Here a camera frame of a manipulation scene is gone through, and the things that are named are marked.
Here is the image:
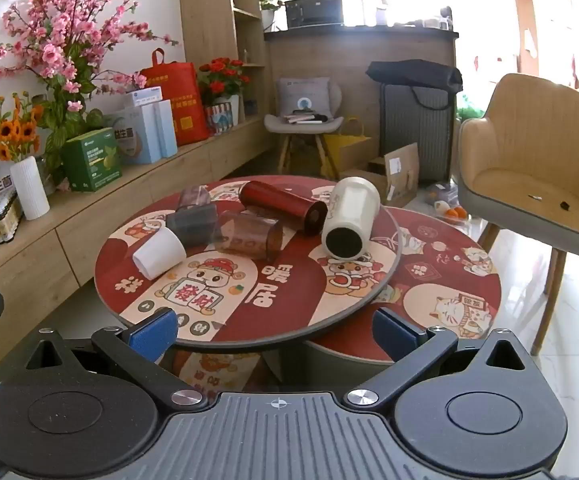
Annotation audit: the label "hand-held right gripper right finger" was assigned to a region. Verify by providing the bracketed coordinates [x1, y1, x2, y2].
[343, 305, 526, 407]

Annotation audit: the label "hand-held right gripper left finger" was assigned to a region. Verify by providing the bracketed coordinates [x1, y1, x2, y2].
[24, 307, 208, 407]

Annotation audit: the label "small white cup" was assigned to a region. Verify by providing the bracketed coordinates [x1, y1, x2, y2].
[132, 226, 188, 281]

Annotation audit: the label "dark grey translucent cup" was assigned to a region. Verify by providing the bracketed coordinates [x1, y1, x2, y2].
[165, 204, 221, 249]

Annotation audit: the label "cream tumbler cup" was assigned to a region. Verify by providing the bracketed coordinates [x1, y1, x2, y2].
[321, 177, 383, 261]

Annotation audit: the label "brown translucent cup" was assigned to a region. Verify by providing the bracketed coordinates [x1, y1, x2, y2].
[216, 209, 285, 262]

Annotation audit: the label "clear grey cup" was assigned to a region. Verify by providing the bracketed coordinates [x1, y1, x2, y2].
[176, 185, 216, 212]

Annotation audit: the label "red thermos cup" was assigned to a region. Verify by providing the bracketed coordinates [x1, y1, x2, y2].
[238, 180, 329, 235]

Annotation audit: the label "low round printed table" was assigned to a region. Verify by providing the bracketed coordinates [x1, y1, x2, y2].
[303, 204, 503, 367]

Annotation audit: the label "wooden sideboard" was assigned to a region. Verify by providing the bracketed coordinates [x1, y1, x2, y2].
[0, 115, 276, 388]

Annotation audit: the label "round printed red table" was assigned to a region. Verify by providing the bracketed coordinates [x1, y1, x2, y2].
[94, 175, 402, 351]

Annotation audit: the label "white ribbed vase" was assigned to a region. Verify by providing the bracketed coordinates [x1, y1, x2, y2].
[10, 155, 51, 221]

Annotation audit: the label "bag of oranges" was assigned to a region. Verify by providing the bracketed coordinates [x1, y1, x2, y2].
[431, 199, 469, 225]

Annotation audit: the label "cardboard box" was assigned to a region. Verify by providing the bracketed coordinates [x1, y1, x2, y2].
[353, 142, 421, 207]

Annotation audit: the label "sunflower bouquet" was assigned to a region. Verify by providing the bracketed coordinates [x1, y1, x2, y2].
[0, 92, 46, 164]

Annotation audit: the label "green box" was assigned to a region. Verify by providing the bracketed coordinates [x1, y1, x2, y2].
[61, 127, 123, 194]

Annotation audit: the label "yellow paper bag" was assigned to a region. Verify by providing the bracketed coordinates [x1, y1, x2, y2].
[323, 117, 373, 179]

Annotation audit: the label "white and blue box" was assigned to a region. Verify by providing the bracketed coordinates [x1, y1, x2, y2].
[103, 104, 166, 166]

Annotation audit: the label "grey suitcase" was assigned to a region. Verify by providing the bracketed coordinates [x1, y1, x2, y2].
[379, 82, 456, 184]

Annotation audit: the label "tall white box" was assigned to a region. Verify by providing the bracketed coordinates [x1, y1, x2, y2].
[151, 99, 178, 159]

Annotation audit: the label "beige armchair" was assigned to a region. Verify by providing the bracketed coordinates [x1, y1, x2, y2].
[456, 73, 579, 357]

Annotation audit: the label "grey chair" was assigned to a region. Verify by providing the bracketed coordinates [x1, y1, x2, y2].
[263, 80, 345, 177]

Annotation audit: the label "striped flower pot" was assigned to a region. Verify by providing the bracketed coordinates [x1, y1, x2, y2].
[204, 94, 240, 134]

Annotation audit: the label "red tote bag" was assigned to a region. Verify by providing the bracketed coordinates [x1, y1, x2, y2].
[139, 48, 211, 147]

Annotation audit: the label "small flat white box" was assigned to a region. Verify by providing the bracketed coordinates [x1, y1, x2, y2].
[124, 87, 163, 109]

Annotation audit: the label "grey cushion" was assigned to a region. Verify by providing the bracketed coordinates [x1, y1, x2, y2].
[274, 77, 331, 117]

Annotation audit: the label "black bag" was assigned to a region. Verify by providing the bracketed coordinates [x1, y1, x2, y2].
[366, 59, 464, 109]

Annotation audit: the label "red flower plant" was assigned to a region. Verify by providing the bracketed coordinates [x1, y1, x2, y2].
[198, 57, 250, 100]

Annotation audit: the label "wooden counter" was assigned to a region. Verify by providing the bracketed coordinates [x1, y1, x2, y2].
[263, 26, 460, 128]

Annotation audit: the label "pink blossom branches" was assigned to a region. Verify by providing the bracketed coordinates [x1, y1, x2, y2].
[0, 0, 181, 126]

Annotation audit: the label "wooden shelf unit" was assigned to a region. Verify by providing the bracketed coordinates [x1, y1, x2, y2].
[176, 0, 268, 127]

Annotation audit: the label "black appliance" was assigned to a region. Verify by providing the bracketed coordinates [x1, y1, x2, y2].
[284, 0, 345, 29]

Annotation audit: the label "green potted plant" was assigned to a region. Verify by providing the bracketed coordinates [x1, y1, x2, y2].
[258, 0, 285, 31]

